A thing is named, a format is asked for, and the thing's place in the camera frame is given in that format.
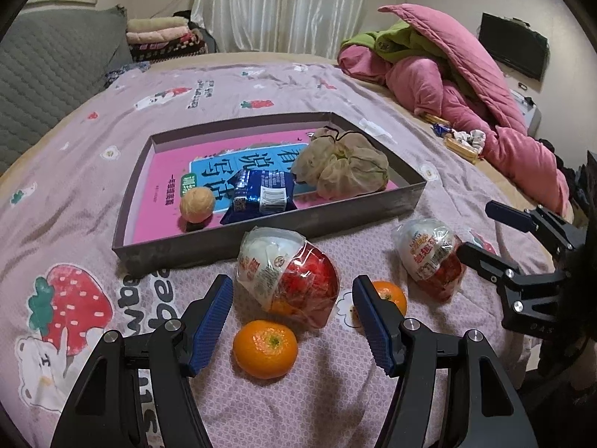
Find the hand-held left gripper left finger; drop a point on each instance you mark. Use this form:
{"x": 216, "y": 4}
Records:
{"x": 212, "y": 322}

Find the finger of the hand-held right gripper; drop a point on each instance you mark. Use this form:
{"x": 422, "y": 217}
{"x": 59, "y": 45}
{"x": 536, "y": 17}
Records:
{"x": 485, "y": 263}
{"x": 506, "y": 214}

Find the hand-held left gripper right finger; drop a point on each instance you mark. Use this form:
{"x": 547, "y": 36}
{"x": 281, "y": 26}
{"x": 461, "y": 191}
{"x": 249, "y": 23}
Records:
{"x": 373, "y": 326}

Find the orange tangerine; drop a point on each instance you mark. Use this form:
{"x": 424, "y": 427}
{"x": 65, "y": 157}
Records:
{"x": 392, "y": 296}
{"x": 265, "y": 349}

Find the red egg-shaped snack pack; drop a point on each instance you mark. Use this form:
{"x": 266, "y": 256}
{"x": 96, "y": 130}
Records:
{"x": 280, "y": 266}
{"x": 424, "y": 252}

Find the grey shallow cardboard box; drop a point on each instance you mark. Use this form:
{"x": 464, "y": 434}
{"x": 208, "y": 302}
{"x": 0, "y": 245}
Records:
{"x": 210, "y": 247}

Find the walnut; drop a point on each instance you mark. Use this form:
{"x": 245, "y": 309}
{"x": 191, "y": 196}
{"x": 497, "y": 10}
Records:
{"x": 197, "y": 204}

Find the blue snack packet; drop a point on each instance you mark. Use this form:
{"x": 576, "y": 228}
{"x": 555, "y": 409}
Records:
{"x": 261, "y": 196}

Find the beige sheer scrunchie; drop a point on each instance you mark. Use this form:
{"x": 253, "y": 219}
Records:
{"x": 345, "y": 168}

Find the beige bed sheet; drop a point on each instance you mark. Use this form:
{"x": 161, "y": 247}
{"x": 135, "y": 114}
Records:
{"x": 494, "y": 182}

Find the dark clothes pile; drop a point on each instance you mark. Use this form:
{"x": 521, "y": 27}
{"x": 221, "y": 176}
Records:
{"x": 571, "y": 177}

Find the wafer biscuit packet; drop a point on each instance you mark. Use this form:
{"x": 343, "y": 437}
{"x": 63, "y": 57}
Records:
{"x": 459, "y": 147}

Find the white floral scrunchie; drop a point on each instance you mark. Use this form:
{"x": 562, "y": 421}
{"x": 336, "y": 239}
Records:
{"x": 473, "y": 139}

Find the blue wrapped candy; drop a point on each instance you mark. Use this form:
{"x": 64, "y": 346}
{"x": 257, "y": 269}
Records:
{"x": 440, "y": 128}

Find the white electronic device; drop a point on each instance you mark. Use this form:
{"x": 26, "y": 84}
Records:
{"x": 529, "y": 105}

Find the biscuit stick packet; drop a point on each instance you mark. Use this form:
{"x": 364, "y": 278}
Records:
{"x": 433, "y": 117}

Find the pink book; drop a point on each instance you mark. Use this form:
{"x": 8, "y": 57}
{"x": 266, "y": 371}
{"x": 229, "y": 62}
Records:
{"x": 168, "y": 172}

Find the pink quilt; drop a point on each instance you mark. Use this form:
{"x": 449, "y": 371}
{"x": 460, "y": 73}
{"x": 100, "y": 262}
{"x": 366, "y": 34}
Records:
{"x": 419, "y": 84}

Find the black television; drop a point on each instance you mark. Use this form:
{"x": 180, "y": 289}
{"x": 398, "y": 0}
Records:
{"x": 513, "y": 46}

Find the pink strawberry printed bedsheet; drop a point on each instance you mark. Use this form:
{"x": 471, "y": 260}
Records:
{"x": 93, "y": 149}

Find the green blanket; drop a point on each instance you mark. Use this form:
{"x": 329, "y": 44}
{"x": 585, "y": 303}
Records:
{"x": 387, "y": 39}

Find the blue patterned cloth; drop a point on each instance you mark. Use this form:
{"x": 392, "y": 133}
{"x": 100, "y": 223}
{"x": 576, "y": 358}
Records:
{"x": 126, "y": 72}

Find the dark patterned folded blanket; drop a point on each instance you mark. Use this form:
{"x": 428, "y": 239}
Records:
{"x": 168, "y": 50}

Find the pink folded blanket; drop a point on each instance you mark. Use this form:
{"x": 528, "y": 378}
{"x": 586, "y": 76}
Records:
{"x": 158, "y": 36}

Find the white curtain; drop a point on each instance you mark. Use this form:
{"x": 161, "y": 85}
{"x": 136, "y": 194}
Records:
{"x": 298, "y": 4}

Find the beige folded blanket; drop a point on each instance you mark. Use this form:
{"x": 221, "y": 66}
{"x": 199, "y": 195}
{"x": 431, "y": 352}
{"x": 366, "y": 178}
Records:
{"x": 154, "y": 23}

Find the grey quilted headboard cover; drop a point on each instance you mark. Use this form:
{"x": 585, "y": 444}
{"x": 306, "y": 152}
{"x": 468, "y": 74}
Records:
{"x": 46, "y": 65}

